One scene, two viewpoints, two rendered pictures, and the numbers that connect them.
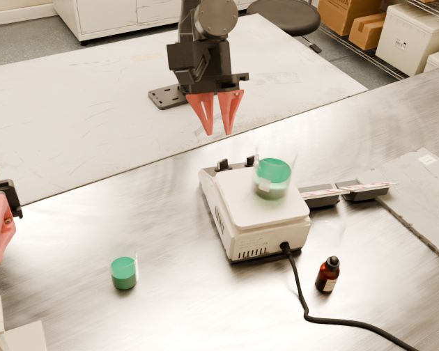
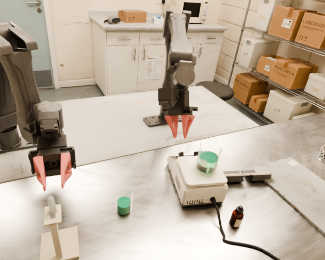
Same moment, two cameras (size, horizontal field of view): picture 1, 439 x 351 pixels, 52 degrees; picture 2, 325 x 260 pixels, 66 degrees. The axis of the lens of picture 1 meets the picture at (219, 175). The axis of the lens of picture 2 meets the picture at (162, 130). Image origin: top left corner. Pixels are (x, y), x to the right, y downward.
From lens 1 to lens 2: 0.08 m
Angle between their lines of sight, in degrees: 11
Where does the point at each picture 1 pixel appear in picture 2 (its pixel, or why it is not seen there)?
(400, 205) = (277, 184)
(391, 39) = (272, 107)
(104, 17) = (120, 86)
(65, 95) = (100, 115)
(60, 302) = (88, 218)
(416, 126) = (286, 146)
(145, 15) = (141, 87)
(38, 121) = (85, 127)
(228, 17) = (190, 77)
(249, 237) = (194, 191)
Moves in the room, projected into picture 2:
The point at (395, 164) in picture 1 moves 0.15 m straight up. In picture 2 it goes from (274, 164) to (290, 129)
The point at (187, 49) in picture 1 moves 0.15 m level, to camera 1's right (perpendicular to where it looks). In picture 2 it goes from (168, 91) to (222, 99)
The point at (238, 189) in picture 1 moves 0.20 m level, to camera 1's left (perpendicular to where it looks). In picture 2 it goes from (189, 166) to (122, 154)
